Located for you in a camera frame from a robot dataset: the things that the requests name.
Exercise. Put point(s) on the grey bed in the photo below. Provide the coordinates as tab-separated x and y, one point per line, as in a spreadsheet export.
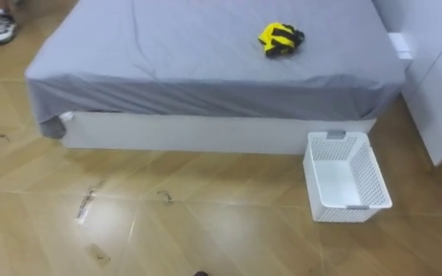
190	69

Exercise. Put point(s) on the yellow and black garment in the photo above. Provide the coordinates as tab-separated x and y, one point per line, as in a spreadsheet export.
279	38

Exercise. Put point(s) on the white plastic laundry basket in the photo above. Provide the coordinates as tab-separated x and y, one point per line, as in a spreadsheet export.
340	180

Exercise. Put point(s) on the white cabinet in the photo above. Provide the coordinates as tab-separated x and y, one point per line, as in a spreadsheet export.
436	76

